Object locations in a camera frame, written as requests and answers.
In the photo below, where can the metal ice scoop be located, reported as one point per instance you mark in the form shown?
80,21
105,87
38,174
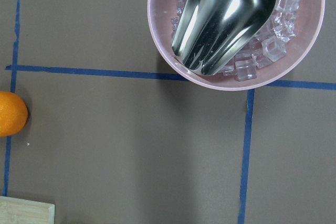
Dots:
211,32

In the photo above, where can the clear plastic ice cubes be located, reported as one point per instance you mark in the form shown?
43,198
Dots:
269,43

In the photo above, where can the orange fruit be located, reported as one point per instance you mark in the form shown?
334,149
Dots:
14,113

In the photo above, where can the pink bowl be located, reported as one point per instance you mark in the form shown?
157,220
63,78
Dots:
308,24

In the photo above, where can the wooden cutting board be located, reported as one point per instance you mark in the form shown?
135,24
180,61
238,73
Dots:
14,210

